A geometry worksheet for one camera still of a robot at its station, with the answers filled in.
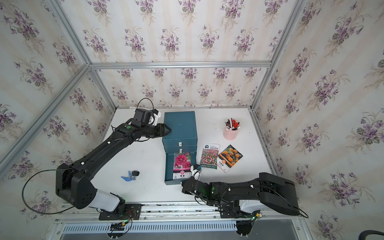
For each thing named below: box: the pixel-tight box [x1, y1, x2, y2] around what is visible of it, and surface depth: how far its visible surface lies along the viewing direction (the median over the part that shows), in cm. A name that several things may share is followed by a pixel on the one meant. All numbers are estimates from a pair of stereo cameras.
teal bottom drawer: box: [164, 152, 197, 186], surface depth 88 cm
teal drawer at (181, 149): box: [163, 145, 197, 153], surface depth 85 cm
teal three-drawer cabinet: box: [162, 111, 198, 185], surface depth 84 cm
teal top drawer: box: [162, 137, 198, 147], surface depth 79 cm
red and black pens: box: [224, 118, 241, 131], surface depth 98 cm
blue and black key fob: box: [121, 170, 140, 182], surface depth 85 cm
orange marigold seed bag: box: [217, 144, 244, 173], surface depth 95 cm
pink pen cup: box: [223, 122, 241, 141], surface depth 97 cm
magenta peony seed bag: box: [173, 152, 192, 180], surface depth 90 cm
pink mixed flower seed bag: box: [200, 143, 221, 170], surface depth 95 cm
